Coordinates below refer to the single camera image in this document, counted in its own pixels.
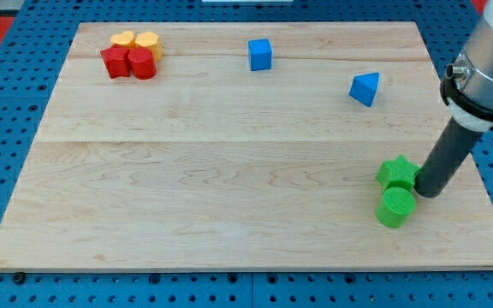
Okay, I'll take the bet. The green cylinder block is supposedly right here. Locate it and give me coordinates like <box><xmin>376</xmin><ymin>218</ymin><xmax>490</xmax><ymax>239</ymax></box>
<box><xmin>375</xmin><ymin>187</ymin><xmax>416</xmax><ymax>228</ymax></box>

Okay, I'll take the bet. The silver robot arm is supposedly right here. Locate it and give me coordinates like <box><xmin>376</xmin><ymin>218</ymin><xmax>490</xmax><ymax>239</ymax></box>
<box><xmin>440</xmin><ymin>0</ymin><xmax>493</xmax><ymax>133</ymax></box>

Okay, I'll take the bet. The green star block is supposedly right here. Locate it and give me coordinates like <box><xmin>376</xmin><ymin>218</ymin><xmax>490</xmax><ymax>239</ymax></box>
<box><xmin>376</xmin><ymin>155</ymin><xmax>421</xmax><ymax>192</ymax></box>

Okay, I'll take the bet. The red star block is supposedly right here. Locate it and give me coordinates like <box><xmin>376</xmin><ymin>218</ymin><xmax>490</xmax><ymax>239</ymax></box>
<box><xmin>100</xmin><ymin>46</ymin><xmax>131</xmax><ymax>79</ymax></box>

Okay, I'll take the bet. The light wooden board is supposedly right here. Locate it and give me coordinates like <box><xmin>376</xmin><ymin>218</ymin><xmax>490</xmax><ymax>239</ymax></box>
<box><xmin>0</xmin><ymin>22</ymin><xmax>493</xmax><ymax>273</ymax></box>

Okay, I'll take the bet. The blue cube block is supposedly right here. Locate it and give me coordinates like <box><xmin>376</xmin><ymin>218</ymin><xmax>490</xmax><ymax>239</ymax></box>
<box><xmin>247</xmin><ymin>38</ymin><xmax>273</xmax><ymax>71</ymax></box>

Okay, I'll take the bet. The blue triangular block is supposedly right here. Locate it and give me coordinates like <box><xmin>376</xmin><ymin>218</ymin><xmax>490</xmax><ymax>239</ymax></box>
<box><xmin>349</xmin><ymin>73</ymin><xmax>380</xmax><ymax>108</ymax></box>

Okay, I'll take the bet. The red cylinder block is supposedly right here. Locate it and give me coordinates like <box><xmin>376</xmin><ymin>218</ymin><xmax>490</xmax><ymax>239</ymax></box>
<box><xmin>128</xmin><ymin>47</ymin><xmax>157</xmax><ymax>80</ymax></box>

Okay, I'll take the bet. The yellow hexagon block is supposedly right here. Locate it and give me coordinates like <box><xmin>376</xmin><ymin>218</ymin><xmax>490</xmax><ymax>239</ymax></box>
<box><xmin>135</xmin><ymin>32</ymin><xmax>163</xmax><ymax>62</ymax></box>

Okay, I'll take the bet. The yellow heart block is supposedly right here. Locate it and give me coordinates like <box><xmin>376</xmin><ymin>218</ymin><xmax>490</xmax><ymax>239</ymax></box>
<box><xmin>110</xmin><ymin>30</ymin><xmax>135</xmax><ymax>48</ymax></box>

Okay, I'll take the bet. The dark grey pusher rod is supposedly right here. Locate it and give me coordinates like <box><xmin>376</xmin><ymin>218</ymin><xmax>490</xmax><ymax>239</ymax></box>
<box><xmin>414</xmin><ymin>118</ymin><xmax>483</xmax><ymax>198</ymax></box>

